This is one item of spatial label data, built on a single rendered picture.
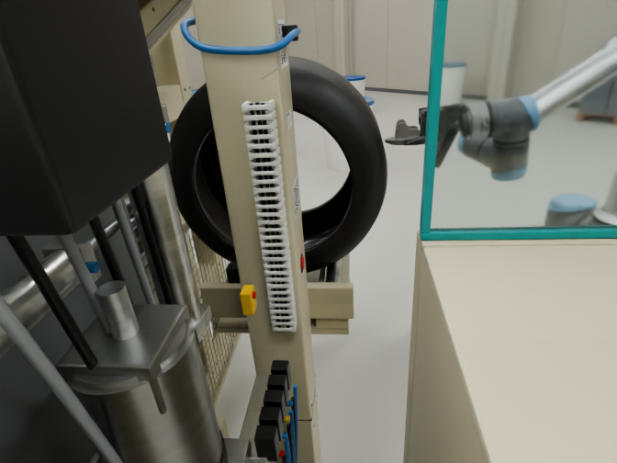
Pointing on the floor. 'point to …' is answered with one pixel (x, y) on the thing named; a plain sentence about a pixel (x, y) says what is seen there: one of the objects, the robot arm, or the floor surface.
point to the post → (270, 69)
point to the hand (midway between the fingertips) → (389, 142)
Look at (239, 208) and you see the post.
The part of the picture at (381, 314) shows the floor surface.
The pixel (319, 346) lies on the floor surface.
